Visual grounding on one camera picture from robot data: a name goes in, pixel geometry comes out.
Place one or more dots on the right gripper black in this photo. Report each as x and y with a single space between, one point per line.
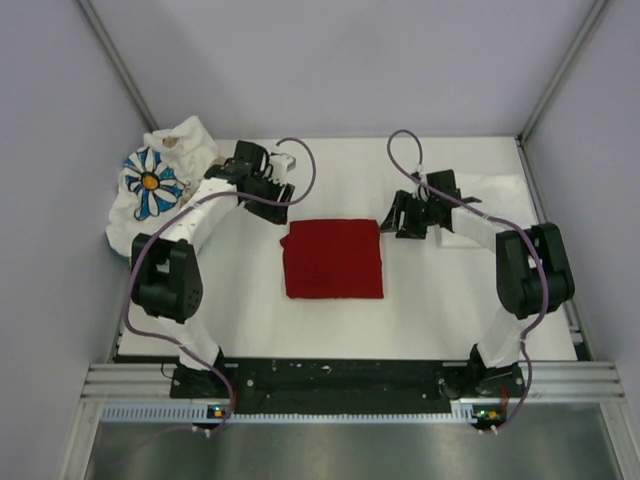
403 202

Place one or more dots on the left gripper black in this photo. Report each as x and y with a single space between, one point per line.
273 212

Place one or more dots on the red t shirt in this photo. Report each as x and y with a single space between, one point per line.
333 259

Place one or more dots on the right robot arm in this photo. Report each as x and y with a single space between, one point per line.
532 272

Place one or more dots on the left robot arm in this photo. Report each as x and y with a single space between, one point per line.
166 290

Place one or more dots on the white crumpled t shirt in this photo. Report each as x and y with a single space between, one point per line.
191 127

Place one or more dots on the folded white t shirt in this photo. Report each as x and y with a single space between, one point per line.
503 196

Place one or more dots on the tan t shirt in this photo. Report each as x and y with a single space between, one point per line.
199 151

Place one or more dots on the white flower print t shirt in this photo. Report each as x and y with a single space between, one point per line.
151 188

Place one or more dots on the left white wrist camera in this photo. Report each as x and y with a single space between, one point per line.
279 165

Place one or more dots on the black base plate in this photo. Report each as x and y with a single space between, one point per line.
344 386

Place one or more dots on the grey slotted cable duct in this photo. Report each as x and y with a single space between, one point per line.
212 414

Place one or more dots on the left aluminium frame post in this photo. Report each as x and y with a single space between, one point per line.
117 63

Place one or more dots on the aluminium frame post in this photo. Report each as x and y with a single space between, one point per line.
117 63
588 27

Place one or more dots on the right aluminium frame post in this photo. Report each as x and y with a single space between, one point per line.
588 27

